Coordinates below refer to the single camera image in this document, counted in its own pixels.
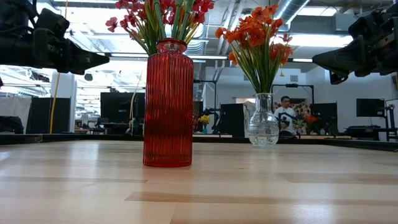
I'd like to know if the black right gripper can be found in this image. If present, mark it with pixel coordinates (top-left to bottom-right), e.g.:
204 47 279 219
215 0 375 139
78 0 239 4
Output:
312 26 398 86

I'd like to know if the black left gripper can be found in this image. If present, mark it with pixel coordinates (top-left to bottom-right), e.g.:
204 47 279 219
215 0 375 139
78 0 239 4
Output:
32 27 111 76

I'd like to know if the pink-red artificial flower spray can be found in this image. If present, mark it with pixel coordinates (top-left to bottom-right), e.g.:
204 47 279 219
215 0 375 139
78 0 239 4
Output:
104 0 162 57

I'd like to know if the orange artificial flower bunch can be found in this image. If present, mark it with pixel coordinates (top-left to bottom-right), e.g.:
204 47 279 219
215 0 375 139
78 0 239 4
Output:
239 3 280 94

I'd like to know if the red artificial flower stem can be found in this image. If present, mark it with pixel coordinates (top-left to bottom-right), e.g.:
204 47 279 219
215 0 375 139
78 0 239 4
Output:
161 0 187 26

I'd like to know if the small-bloom orange flower spray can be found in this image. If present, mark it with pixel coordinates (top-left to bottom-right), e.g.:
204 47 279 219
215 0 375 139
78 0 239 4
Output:
215 26 265 94

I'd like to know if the red artificial flower bunch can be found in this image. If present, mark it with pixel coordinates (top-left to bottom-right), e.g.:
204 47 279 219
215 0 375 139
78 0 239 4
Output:
185 0 215 44

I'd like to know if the red ribbed glass vase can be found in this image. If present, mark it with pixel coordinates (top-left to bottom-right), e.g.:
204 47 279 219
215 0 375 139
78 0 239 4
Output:
142 37 195 168

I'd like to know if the clear glass vase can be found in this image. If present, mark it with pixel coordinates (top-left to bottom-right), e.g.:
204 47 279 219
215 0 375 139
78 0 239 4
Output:
247 92 280 148

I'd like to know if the yellow bouquet in blue vase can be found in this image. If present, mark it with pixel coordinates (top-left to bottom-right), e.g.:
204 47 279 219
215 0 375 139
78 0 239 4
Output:
198 114 211 134

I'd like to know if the black computer monitor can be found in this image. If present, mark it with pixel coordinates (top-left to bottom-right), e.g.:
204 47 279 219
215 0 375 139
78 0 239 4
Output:
99 91 146 124

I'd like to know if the patterned brown white panel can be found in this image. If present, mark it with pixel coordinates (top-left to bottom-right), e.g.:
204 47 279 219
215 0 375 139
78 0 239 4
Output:
273 101 312 125

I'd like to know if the black partition panel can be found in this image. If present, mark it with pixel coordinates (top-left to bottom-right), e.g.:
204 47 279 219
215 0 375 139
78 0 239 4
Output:
26 97 72 134

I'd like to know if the black device stand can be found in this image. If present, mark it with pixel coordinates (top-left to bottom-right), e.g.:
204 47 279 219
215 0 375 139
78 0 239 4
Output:
384 104 397 128

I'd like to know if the background orange bouquet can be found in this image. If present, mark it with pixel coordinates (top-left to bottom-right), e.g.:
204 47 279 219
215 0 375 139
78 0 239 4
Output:
303 114 321 134

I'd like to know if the black background desk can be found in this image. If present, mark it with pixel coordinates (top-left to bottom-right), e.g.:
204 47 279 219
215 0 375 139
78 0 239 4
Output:
345 124 398 141

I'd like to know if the person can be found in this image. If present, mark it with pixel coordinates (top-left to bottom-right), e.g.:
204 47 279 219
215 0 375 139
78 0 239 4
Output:
273 95 298 138

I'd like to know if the white sheet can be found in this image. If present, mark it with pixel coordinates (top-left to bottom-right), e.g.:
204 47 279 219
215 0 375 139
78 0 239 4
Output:
0 95 32 134

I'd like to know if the long ceiling light strip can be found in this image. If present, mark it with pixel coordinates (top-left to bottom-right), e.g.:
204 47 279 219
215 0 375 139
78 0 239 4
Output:
102 51 315 63

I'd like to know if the black cabinet panel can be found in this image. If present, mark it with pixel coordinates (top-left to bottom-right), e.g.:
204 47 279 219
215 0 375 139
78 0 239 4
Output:
220 103 246 138

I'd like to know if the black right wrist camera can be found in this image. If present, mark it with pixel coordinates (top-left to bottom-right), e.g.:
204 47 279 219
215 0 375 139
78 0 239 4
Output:
348 4 398 37

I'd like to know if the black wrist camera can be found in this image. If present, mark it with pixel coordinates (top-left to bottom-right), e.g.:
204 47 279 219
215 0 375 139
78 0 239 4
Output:
34 8 70 38
348 4 398 37

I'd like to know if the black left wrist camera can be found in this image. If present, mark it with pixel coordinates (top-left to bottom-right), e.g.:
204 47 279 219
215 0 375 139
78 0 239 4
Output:
34 8 70 38

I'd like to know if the yellow hanging cable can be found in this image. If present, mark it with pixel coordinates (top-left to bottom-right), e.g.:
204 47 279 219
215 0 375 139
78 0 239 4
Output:
49 0 70 134

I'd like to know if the small black wall monitor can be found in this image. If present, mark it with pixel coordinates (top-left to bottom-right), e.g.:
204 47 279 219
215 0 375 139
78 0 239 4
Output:
356 98 386 118

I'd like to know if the black metal frame stand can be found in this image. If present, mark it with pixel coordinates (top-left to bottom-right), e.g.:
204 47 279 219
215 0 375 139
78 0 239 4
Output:
270 83 315 125

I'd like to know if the thin pale hanging cable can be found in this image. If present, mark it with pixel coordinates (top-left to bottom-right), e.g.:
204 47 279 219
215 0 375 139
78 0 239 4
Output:
129 73 144 130

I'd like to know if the silver ventilation duct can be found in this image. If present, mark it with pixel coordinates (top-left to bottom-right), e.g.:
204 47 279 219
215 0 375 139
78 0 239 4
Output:
242 0 312 69

